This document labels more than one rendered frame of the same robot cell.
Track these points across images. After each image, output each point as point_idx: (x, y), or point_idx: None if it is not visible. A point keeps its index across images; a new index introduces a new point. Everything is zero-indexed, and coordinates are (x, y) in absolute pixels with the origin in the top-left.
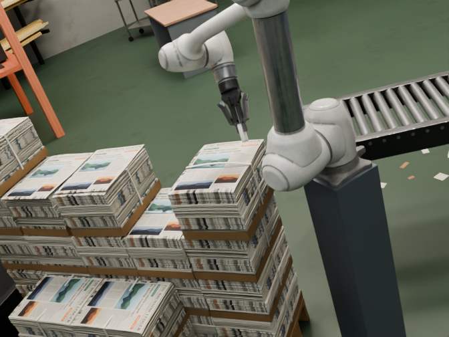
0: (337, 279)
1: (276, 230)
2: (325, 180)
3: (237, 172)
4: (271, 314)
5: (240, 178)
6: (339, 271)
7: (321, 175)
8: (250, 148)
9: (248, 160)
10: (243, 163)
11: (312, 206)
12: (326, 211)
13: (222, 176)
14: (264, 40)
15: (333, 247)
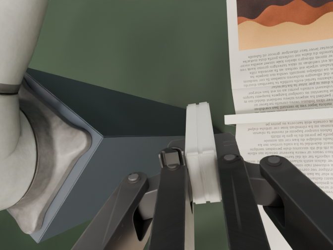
0: (173, 119)
1: None
2: (33, 93)
3: (261, 61)
4: None
5: (227, 14)
6: (158, 112)
7: (36, 104)
8: (274, 236)
9: (248, 151)
10: (256, 116)
11: (134, 127)
12: (97, 100)
13: (318, 22)
14: None
15: (140, 109)
